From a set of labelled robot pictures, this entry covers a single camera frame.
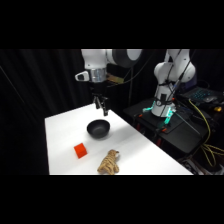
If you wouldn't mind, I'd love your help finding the black laptop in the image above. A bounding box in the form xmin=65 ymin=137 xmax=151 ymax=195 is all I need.
xmin=181 ymin=85 xmax=224 ymax=105

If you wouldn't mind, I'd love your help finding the green base light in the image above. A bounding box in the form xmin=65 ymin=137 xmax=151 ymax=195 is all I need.
xmin=142 ymin=103 xmax=177 ymax=125

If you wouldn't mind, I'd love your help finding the tan wrist bracket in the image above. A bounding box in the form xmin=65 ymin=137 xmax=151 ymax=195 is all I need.
xmin=105 ymin=74 xmax=123 ymax=85

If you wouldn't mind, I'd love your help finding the red cube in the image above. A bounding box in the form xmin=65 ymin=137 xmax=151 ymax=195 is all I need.
xmin=73 ymin=142 xmax=89 ymax=160

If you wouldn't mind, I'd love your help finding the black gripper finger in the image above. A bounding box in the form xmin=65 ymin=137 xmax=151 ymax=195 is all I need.
xmin=101 ymin=97 xmax=110 ymax=117
xmin=93 ymin=95 xmax=102 ymax=110

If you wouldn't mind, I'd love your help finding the striped tiger plush toy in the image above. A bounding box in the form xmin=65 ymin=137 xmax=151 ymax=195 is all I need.
xmin=96 ymin=148 xmax=121 ymax=176

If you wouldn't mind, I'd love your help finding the yellow cable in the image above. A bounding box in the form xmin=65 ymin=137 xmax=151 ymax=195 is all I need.
xmin=187 ymin=98 xmax=224 ymax=168

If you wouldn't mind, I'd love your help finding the black robot stand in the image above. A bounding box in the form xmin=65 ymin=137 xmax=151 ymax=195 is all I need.
xmin=123 ymin=97 xmax=217 ymax=158

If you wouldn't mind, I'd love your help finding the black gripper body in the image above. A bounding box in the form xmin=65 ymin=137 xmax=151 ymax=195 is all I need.
xmin=88 ymin=80 xmax=109 ymax=99

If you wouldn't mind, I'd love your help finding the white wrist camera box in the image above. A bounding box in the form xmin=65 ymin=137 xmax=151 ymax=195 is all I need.
xmin=74 ymin=71 xmax=90 ymax=82

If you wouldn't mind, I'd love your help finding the black curtain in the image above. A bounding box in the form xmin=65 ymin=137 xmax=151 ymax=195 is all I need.
xmin=0 ymin=49 xmax=224 ymax=176

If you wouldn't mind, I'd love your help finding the black bowl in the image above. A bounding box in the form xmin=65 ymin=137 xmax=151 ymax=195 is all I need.
xmin=86 ymin=119 xmax=111 ymax=140

